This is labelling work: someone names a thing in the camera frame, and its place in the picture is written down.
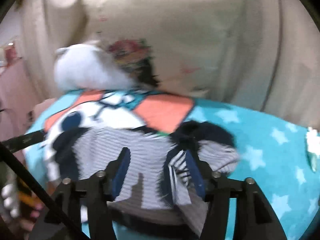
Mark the light grey plush toy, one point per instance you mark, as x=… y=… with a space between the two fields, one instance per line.
x=85 y=66

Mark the white gloved left hand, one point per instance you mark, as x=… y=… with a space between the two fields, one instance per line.
x=9 y=194

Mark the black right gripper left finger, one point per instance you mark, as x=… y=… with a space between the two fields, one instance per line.
x=79 y=208

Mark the navy white striped pants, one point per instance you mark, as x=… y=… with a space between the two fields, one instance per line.
x=158 y=195

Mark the cartoon print fleece blanket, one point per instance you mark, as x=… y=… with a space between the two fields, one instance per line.
x=273 y=151

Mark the pink cabinet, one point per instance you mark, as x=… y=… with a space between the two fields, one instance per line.
x=18 y=98

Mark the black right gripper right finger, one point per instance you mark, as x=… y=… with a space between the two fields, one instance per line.
x=254 y=218

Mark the floral print cream cushion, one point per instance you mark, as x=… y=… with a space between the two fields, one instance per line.
x=175 y=46

